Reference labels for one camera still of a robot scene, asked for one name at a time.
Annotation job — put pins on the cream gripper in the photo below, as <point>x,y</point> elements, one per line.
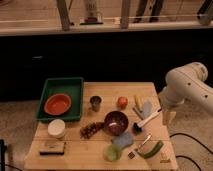
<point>168,116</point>

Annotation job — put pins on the red apple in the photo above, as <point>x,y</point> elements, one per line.
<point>122,102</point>

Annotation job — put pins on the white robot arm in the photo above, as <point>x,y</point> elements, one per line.
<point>185,82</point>

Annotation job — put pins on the green plastic cup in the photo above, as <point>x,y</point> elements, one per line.
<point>112,153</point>

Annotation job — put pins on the metal cup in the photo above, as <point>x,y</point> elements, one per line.
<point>95,102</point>

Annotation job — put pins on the white paper cup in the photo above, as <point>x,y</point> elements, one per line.
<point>56,128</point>

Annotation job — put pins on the grey spatula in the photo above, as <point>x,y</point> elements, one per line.
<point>145,112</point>

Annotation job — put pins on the green cucumber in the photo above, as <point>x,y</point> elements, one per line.
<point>153,151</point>

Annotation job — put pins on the yellow banana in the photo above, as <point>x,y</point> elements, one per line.
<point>138,103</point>

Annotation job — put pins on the wooden table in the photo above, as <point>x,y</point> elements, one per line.
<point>87,155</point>

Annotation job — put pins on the blue cloth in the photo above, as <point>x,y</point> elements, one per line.
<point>124,140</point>

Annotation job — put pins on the silver fork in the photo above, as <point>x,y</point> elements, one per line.
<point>133,153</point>

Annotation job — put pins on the dark purple bowl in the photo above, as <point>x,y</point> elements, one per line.
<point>115,123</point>

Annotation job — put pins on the bunch of dark grapes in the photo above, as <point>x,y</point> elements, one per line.
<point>88,131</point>

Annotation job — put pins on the green plastic tray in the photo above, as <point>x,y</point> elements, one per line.
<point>73,87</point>

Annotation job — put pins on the orange bowl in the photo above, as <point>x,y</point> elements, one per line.
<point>57,104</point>

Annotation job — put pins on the black tan sponge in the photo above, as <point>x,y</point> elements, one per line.
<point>52,148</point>

